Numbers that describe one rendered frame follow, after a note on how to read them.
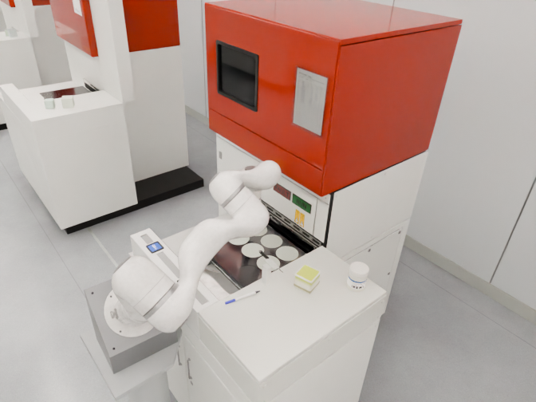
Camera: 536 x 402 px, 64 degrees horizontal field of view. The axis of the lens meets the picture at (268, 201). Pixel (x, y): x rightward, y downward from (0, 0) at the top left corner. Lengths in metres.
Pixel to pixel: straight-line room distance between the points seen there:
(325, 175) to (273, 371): 0.72
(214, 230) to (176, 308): 0.25
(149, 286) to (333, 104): 0.85
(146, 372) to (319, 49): 1.24
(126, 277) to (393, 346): 1.99
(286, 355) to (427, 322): 1.72
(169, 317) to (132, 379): 0.48
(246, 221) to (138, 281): 0.37
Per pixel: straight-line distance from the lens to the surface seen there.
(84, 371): 2.74
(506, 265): 3.24
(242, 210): 1.32
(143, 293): 1.17
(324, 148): 1.60
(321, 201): 1.77
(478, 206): 3.15
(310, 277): 1.60
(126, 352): 1.59
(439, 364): 2.85
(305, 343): 1.49
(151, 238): 1.92
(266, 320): 1.54
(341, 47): 1.47
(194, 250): 1.23
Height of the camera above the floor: 2.12
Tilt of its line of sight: 33 degrees down
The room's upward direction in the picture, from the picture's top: 3 degrees clockwise
